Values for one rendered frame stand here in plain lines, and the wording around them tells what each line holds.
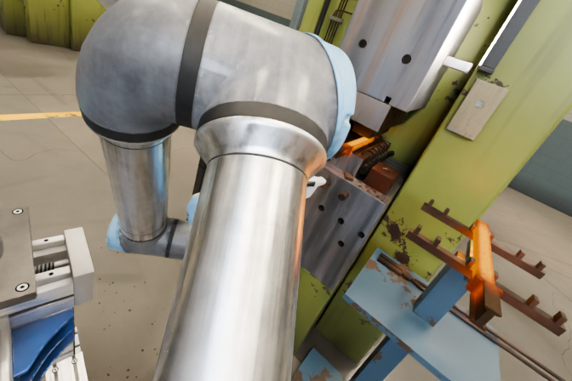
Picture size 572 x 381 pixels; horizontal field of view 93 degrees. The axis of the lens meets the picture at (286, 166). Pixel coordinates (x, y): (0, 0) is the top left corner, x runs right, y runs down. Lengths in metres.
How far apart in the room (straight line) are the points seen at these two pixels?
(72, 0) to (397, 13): 4.74
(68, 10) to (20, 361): 4.96
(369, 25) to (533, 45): 0.46
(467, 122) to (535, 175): 6.14
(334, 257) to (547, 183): 6.38
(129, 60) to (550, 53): 1.04
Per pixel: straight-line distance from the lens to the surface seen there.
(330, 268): 1.15
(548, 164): 7.15
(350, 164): 1.02
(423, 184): 1.13
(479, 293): 0.67
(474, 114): 1.06
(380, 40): 0.99
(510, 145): 1.09
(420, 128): 1.43
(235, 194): 0.19
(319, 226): 1.09
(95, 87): 0.28
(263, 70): 0.22
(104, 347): 1.48
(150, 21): 0.24
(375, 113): 0.97
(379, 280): 0.95
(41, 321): 0.75
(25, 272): 0.65
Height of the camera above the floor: 1.30
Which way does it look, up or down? 26 degrees down
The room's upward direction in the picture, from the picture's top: 21 degrees clockwise
